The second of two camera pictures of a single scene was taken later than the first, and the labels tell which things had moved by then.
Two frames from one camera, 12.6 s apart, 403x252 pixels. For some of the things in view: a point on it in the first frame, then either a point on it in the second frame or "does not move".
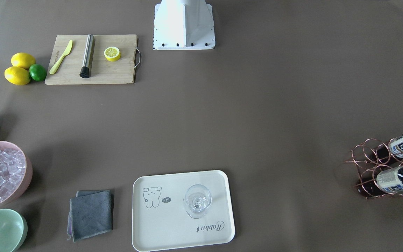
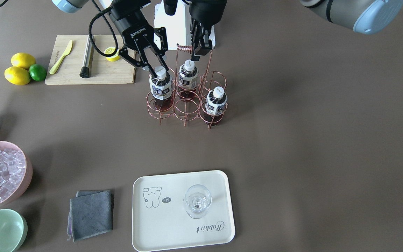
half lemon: x=112 y=54 does not move
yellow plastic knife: x=54 y=68 does not move
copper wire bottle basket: x=372 y=157 → x=187 y=96
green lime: x=37 y=72 does not move
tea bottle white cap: x=400 y=179 → x=216 y=105
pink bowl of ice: x=4 y=174 does not move
